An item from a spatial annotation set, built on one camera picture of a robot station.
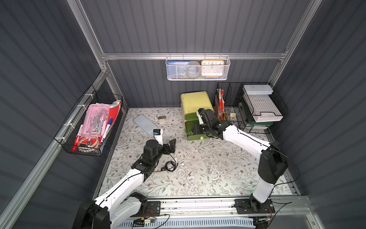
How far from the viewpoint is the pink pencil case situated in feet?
2.27

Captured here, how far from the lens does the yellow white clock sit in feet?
2.92

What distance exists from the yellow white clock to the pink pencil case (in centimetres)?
61
